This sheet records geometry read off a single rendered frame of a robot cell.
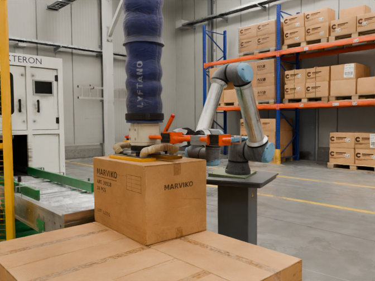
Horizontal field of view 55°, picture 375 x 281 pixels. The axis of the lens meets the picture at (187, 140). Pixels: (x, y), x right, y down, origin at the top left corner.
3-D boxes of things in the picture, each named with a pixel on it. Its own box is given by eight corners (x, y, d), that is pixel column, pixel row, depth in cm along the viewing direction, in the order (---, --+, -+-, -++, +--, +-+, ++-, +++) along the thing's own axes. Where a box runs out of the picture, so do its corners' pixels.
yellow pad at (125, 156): (109, 158, 214) (108, 149, 214) (123, 156, 221) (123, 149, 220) (140, 163, 189) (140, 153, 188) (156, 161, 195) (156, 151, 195)
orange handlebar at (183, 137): (116, 138, 228) (116, 132, 228) (155, 136, 248) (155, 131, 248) (224, 144, 159) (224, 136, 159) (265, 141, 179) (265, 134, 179)
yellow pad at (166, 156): (135, 155, 227) (135, 148, 226) (148, 154, 233) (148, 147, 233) (169, 160, 201) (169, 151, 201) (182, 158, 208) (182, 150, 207)
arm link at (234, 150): (235, 157, 278) (236, 134, 276) (254, 160, 267) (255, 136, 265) (224, 159, 267) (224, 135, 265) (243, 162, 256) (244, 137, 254)
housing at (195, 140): (189, 144, 176) (189, 135, 176) (199, 144, 180) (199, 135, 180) (199, 145, 171) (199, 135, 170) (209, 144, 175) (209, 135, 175)
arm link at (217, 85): (212, 61, 236) (179, 156, 220) (228, 59, 228) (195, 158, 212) (221, 69, 245) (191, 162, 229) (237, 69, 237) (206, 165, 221)
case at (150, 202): (94, 221, 223) (92, 156, 221) (148, 210, 248) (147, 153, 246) (146, 246, 177) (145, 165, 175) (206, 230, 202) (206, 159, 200)
